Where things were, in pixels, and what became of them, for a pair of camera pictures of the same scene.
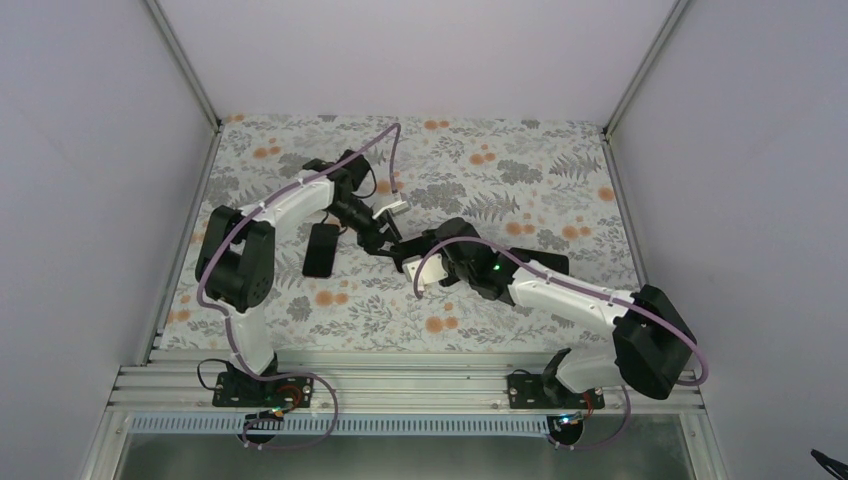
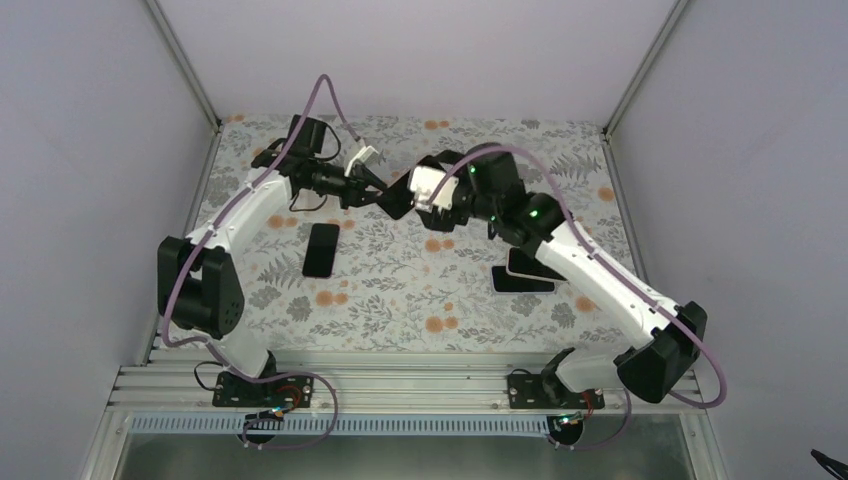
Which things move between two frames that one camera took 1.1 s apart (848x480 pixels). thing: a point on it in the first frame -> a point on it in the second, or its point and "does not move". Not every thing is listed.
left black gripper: x=370 y=243 -> x=355 y=193
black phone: x=321 y=250 does not move
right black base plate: x=528 y=391 does not move
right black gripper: x=428 y=233 -> x=439 y=220
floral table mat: x=399 y=232 does not move
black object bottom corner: x=833 y=467 does not move
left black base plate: x=244 y=390 does not move
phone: x=416 y=247 -> x=398 y=198
